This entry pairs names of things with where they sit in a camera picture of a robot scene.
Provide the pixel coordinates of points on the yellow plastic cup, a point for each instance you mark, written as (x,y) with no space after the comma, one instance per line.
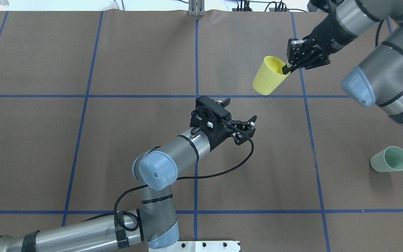
(272,72)

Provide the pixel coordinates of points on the pale green plastic cup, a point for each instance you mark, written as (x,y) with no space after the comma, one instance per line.
(388,160)

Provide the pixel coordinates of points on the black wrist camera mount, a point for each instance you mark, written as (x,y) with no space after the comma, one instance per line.
(209,113)

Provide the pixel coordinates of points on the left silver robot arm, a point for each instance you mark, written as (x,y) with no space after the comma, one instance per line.
(146,213)

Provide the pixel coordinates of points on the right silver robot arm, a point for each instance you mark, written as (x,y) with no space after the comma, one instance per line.
(377,79)

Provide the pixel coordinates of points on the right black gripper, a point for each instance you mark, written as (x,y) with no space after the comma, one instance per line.
(327,34)

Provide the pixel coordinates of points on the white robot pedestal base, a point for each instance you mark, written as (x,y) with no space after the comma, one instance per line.
(208,246)

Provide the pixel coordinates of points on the aluminium frame post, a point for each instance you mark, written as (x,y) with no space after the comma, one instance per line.
(196,8)

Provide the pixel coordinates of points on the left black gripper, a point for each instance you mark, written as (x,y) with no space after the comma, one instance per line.
(219,136)

